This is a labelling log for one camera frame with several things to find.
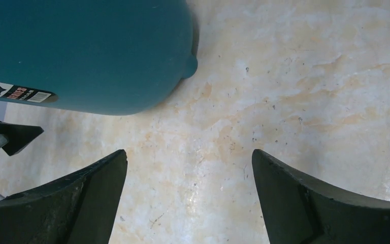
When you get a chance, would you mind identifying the teal plastic trash bin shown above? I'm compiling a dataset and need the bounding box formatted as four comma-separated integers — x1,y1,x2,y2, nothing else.
0,1,198,115

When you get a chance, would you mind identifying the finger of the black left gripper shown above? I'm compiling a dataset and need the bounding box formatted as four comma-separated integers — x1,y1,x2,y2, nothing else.
0,121,44,156

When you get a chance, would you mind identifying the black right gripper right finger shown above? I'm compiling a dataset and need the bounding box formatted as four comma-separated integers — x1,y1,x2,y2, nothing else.
252,149,390,243

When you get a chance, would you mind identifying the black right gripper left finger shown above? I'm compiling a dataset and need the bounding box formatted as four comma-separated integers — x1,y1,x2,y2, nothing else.
0,149,128,243

